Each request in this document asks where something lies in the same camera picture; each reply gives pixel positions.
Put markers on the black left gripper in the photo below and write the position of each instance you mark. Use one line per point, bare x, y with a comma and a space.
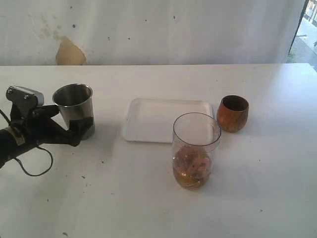
40, 128

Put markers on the stainless steel cup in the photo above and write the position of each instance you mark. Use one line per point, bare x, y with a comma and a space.
74, 102

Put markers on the clear plastic measuring cup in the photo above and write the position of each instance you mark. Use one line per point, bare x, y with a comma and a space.
195, 137

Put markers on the brown wooden cup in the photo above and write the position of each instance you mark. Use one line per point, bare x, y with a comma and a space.
232, 113

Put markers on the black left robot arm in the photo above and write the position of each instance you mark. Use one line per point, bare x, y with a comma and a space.
23, 135

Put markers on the white rectangular tray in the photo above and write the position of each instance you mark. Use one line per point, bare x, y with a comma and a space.
151, 120

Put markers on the white backdrop cloth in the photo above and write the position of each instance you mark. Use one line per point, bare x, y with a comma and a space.
131, 32

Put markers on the brown food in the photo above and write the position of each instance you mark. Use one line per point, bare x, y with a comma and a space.
191, 167

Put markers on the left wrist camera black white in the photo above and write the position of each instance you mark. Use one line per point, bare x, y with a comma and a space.
24, 99

